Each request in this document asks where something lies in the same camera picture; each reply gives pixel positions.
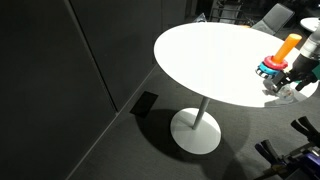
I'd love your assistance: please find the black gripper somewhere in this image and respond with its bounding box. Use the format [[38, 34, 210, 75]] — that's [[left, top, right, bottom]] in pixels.
[[271, 53, 320, 93]]

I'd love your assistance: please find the orange stacking peg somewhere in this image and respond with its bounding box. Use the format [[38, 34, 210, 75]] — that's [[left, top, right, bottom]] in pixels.
[[271, 33, 303, 64]]

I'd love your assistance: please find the black blue spring clamp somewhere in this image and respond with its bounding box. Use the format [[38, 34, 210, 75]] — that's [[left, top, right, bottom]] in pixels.
[[254, 139, 285, 168], [290, 115, 320, 148]]

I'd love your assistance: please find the grey chair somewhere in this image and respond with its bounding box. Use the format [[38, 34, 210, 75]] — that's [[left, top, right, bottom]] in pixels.
[[251, 3, 296, 36]]

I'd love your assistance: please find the black metal rack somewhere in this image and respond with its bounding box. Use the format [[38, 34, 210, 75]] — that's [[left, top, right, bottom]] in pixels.
[[209, 0, 244, 24]]

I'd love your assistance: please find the grey triangular object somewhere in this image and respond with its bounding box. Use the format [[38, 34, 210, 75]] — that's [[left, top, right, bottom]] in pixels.
[[193, 12, 208, 24]]

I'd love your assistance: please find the white round table base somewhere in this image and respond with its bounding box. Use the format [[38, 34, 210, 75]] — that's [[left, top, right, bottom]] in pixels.
[[170, 107, 222, 155]]

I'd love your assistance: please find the black floor plate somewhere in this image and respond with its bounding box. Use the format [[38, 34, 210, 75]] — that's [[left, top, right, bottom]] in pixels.
[[129, 91, 160, 119]]

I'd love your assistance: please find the blue stacking ring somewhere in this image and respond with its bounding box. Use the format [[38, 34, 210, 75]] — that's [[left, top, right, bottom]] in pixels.
[[258, 62, 284, 76]]

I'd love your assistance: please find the black white striped ring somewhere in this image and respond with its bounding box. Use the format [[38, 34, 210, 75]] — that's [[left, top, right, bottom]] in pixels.
[[255, 67, 278, 80]]

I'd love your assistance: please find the red stacking ring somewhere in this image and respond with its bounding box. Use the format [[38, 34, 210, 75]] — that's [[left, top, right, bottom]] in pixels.
[[263, 55, 289, 71]]

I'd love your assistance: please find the white table pedestal leg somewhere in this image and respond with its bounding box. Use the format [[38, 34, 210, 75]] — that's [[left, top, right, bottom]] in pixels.
[[191, 96, 212, 131]]

